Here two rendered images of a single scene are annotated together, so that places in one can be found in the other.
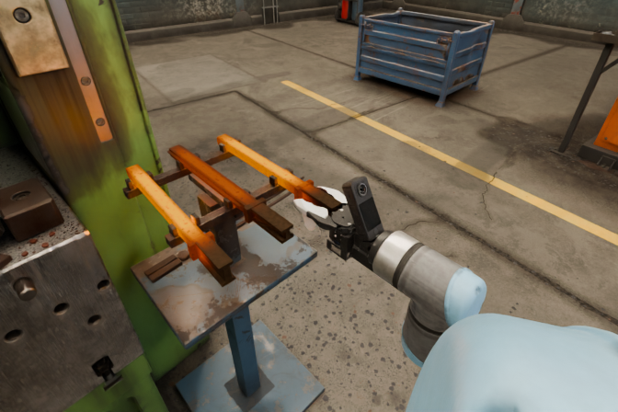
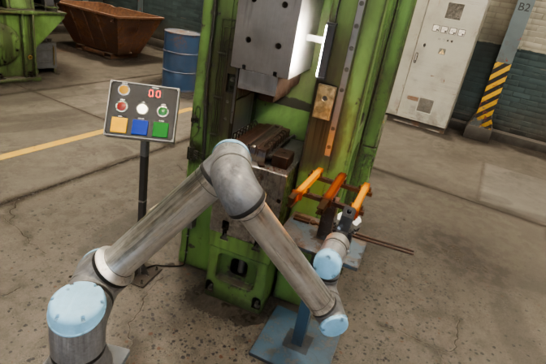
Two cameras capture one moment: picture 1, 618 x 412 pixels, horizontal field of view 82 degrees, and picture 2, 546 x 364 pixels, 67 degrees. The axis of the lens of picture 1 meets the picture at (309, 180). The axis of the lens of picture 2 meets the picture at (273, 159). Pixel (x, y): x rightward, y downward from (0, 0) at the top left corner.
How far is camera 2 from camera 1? 1.25 m
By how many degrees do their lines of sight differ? 55
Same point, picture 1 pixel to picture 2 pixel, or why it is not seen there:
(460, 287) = (325, 251)
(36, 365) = not seen: hidden behind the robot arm
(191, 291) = (297, 231)
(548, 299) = not seen: outside the picture
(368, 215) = (343, 223)
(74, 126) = (318, 142)
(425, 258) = (332, 241)
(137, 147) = (337, 167)
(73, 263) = (275, 183)
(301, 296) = (379, 353)
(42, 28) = (327, 104)
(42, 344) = not seen: hidden behind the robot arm
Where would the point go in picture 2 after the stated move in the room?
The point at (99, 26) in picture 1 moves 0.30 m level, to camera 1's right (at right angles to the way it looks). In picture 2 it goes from (350, 111) to (389, 133)
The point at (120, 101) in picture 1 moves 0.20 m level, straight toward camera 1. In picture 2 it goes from (341, 143) to (322, 151)
